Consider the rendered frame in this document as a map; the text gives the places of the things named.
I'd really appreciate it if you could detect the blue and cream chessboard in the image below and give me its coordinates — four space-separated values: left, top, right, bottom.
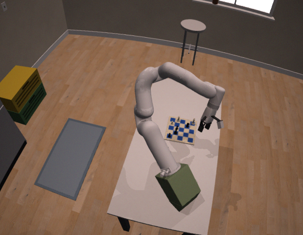
164 116 197 145

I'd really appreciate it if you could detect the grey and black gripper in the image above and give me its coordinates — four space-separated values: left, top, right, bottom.
198 106 218 132

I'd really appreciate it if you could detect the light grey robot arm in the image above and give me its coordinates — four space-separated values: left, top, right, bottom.
134 62 225 177

